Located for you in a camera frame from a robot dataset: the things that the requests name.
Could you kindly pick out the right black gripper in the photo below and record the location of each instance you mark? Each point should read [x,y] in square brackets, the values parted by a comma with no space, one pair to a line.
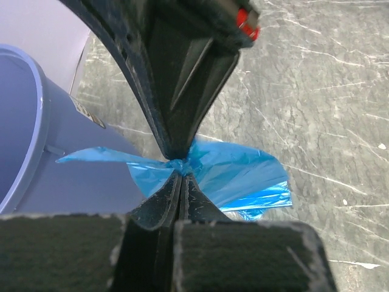
[191,53]

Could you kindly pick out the blue plastic trash bin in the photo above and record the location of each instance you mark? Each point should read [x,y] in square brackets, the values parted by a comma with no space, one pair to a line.
[41,123]

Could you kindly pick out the blue trash bag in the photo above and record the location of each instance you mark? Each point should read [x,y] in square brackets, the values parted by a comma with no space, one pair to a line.
[235,178]

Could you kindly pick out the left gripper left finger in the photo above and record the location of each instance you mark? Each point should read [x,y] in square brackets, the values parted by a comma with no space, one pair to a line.
[92,252]

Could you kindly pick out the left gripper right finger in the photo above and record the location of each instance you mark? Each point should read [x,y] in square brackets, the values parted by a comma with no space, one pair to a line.
[214,253]

